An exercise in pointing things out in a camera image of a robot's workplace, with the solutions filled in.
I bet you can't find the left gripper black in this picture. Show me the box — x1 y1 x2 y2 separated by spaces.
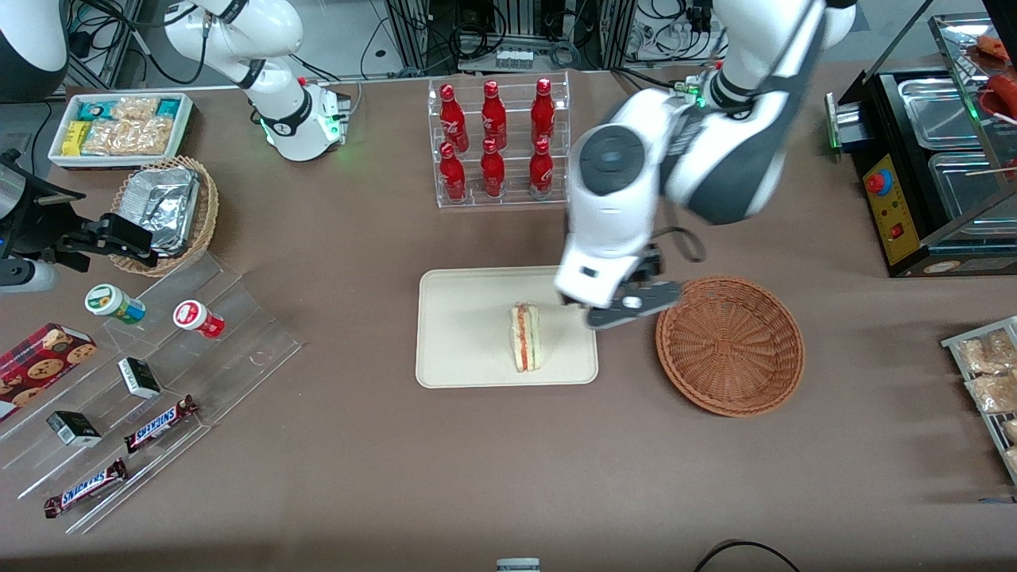
626 243 666 297

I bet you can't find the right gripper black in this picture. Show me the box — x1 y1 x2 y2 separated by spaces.
0 155 157 269

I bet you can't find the triangle sandwich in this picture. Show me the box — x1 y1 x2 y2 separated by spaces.
510 302 541 373

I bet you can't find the tan wicker basket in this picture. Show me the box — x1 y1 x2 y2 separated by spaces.
110 156 220 278

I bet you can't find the round brown wicker basket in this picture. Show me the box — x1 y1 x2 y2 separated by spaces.
655 276 806 418

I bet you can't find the cream plastic tray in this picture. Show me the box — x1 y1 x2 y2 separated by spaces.
416 266 599 389

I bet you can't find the tray of packaged pastries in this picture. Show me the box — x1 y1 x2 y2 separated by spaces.
941 316 1017 485

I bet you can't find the green lid snack cup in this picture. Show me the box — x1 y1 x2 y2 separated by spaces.
85 284 147 326

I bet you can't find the aluminium foil container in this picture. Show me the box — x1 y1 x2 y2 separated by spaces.
118 166 202 258

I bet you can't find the white snack bin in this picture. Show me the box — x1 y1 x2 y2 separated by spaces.
48 93 195 170

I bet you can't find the bag of puffed rice snacks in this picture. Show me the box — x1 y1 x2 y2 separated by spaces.
113 97 161 122
82 118 174 157

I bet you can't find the red lid snack cup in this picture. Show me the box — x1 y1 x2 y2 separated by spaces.
172 300 226 340

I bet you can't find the small black box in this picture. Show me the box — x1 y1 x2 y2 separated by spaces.
46 410 103 447
118 357 163 400

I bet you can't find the red cola bottle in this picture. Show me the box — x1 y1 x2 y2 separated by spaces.
480 137 507 199
439 83 470 152
439 141 468 203
528 137 555 199
531 78 555 145
481 80 508 150

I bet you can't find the red cookie box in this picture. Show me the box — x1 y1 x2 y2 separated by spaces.
0 323 99 423

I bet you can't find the clear acrylic bottle rack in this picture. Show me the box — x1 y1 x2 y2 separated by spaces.
427 71 571 210

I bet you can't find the clear acrylic step display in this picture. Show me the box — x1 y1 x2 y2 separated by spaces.
0 250 304 535

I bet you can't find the Snickers chocolate bar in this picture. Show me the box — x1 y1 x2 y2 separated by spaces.
43 458 130 519
123 395 199 454

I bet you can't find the black food warmer cabinet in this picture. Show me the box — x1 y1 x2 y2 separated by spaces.
825 12 1017 279

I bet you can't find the steel warmer pan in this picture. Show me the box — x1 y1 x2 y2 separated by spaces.
898 77 992 151
928 151 1017 233

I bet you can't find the red sausage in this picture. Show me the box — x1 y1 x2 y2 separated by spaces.
984 70 1017 120

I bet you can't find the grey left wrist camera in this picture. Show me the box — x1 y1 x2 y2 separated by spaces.
586 280 684 330

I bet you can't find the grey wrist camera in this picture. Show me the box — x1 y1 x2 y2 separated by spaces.
586 280 684 330
0 258 59 295

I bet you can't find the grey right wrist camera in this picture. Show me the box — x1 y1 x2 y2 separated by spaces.
0 258 59 295

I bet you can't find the black floor cable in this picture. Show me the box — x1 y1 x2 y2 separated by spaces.
693 539 803 572

